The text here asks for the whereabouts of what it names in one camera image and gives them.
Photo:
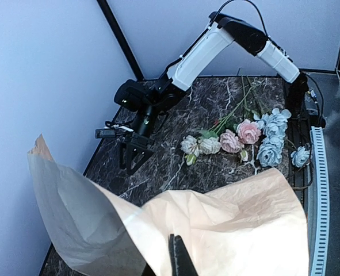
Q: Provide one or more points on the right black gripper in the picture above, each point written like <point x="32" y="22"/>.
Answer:
<point x="136" y="97"/>

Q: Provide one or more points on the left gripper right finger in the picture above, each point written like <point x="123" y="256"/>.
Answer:
<point x="183" y="263"/>

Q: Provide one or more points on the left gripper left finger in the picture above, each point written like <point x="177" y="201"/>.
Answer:
<point x="171" y="247"/>

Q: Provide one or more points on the white fake flower stem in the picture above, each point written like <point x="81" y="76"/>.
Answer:
<point x="206" y="143"/>

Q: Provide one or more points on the peach wrapping paper sheet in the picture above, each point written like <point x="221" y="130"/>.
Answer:
<point x="256" y="226"/>

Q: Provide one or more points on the pink fake flower stem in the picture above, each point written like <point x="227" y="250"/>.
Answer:
<point x="238" y="128"/>

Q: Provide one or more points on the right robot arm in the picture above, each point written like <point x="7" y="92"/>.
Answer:
<point x="179" y="76"/>

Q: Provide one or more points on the blue fake flower bunch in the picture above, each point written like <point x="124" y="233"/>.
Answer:
<point x="273" y="124"/>

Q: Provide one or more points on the single blue fake flower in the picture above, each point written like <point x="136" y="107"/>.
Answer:
<point x="300" y="157"/>

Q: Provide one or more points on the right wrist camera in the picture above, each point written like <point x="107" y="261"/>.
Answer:
<point x="112" y="132"/>

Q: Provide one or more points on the left black frame post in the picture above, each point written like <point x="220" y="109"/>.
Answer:
<point x="122" y="41"/>

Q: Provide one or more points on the white slotted cable duct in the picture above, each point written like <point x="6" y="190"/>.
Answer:
<point x="318" y="206"/>

